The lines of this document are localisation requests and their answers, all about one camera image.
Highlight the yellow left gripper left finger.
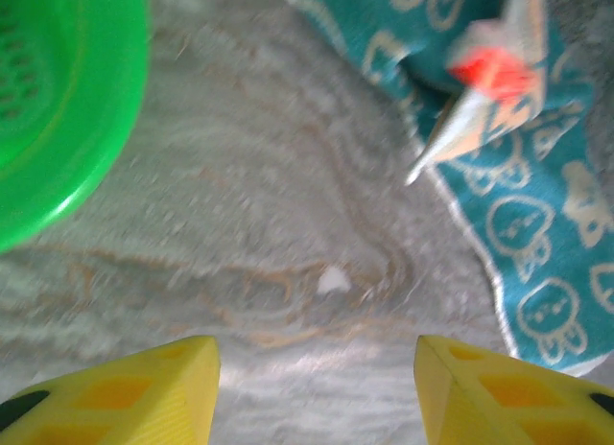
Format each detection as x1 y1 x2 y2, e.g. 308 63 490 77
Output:
0 335 222 445

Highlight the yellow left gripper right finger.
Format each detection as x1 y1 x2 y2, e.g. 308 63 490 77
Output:
414 334 614 445

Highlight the teal and cream bunny towel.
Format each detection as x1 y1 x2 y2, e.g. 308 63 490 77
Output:
280 0 614 377

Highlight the green plastic basket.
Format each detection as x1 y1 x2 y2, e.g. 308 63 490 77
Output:
0 0 153 254

